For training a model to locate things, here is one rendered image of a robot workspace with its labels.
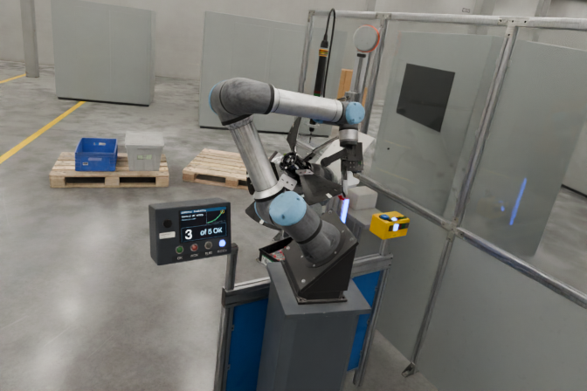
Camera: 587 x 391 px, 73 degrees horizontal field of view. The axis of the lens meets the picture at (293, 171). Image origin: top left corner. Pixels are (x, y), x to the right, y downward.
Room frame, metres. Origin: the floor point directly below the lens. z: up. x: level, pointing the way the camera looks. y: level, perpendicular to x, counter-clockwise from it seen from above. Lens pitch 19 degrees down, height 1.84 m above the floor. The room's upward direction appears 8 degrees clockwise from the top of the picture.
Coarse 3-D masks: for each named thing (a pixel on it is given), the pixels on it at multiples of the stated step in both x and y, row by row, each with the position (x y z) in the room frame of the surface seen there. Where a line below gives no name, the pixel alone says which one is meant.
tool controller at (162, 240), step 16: (160, 208) 1.17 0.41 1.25; (176, 208) 1.19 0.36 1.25; (192, 208) 1.22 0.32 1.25; (208, 208) 1.24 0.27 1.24; (224, 208) 1.27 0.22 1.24; (160, 224) 1.15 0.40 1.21; (176, 224) 1.17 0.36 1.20; (192, 224) 1.20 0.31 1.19; (208, 224) 1.23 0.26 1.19; (224, 224) 1.26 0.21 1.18; (160, 240) 1.13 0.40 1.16; (176, 240) 1.16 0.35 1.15; (208, 240) 1.22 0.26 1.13; (224, 240) 1.25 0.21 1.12; (160, 256) 1.12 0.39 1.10; (176, 256) 1.15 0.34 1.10; (192, 256) 1.18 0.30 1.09; (208, 256) 1.20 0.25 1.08
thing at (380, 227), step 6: (372, 216) 1.78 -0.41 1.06; (378, 216) 1.77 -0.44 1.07; (390, 216) 1.79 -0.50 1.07; (396, 216) 1.80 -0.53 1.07; (372, 222) 1.78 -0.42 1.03; (378, 222) 1.75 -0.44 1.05; (384, 222) 1.72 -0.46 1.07; (390, 222) 1.73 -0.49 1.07; (396, 222) 1.74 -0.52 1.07; (402, 222) 1.76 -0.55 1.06; (408, 222) 1.79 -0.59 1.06; (372, 228) 1.77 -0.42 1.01; (378, 228) 1.74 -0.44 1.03; (384, 228) 1.71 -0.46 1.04; (378, 234) 1.73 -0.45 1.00; (384, 234) 1.71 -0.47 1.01; (390, 234) 1.73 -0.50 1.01; (396, 234) 1.75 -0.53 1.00; (402, 234) 1.77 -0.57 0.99
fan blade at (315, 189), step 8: (304, 176) 1.87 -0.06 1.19; (312, 176) 1.88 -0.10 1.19; (320, 176) 1.91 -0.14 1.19; (304, 184) 1.81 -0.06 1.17; (312, 184) 1.80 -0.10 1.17; (320, 184) 1.81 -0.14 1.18; (328, 184) 1.82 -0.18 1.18; (336, 184) 1.82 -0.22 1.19; (304, 192) 1.75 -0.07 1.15; (312, 192) 1.75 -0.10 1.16; (320, 192) 1.75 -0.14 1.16; (328, 192) 1.75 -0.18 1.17; (336, 192) 1.74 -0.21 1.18; (312, 200) 1.70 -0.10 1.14; (320, 200) 1.70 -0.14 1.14
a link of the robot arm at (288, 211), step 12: (288, 192) 1.23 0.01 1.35; (276, 204) 1.21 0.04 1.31; (288, 204) 1.18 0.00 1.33; (300, 204) 1.18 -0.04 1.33; (276, 216) 1.16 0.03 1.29; (288, 216) 1.15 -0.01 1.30; (300, 216) 1.16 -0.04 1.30; (312, 216) 1.19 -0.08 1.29; (288, 228) 1.16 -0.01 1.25; (300, 228) 1.16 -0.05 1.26; (312, 228) 1.17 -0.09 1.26; (300, 240) 1.17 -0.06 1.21
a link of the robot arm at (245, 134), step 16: (224, 80) 1.33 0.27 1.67; (224, 112) 1.25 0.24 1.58; (240, 128) 1.28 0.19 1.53; (240, 144) 1.28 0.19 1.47; (256, 144) 1.29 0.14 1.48; (256, 160) 1.28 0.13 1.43; (256, 176) 1.28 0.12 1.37; (272, 176) 1.30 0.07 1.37; (256, 192) 1.30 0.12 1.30; (272, 192) 1.27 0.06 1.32; (256, 208) 1.33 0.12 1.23
